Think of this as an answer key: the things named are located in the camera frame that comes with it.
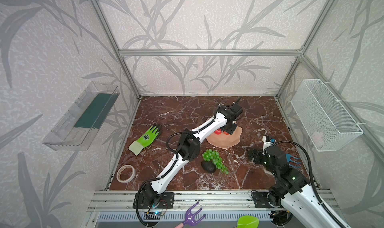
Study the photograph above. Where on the blue plastic hand rake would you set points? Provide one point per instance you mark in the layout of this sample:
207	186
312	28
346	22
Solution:
293	162

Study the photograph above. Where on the pink scalloped fruit bowl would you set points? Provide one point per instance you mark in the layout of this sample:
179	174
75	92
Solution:
225	141

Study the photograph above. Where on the purple plastic hand rake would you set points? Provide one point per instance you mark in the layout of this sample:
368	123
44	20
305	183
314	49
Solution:
190	217

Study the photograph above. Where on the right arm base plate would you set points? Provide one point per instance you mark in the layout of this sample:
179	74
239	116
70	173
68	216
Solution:
265	199

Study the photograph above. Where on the dark fake avocado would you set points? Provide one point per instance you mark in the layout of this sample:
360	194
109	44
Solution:
208	167

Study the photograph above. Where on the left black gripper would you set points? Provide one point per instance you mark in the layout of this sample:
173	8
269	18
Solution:
227	125

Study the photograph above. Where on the masking tape roll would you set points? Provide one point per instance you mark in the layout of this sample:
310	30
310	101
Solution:
126	174

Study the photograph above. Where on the white wire mesh basket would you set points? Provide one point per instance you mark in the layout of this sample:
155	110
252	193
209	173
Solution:
320	110

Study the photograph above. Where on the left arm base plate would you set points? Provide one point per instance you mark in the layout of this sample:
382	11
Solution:
162	201

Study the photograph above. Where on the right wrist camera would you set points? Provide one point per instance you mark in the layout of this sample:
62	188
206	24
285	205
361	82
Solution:
268	142

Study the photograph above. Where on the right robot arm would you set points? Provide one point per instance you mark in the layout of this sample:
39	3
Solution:
294	192

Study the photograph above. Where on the green fake grape bunch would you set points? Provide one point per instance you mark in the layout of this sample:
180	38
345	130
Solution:
214	156

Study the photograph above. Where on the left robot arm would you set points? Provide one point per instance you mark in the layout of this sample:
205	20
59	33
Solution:
186	147

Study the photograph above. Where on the pink item in basket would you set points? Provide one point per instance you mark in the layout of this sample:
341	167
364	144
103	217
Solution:
318	139

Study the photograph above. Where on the aluminium front rail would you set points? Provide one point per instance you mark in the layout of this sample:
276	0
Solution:
209	200

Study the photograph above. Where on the green garden glove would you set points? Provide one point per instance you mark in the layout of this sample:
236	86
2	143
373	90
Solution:
146	139

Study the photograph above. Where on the green plastic trowel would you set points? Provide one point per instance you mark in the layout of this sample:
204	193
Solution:
248	222

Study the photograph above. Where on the clear plastic wall shelf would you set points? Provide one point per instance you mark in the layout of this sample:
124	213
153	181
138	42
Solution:
78	127

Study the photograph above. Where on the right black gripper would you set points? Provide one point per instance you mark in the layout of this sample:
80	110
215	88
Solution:
259	155

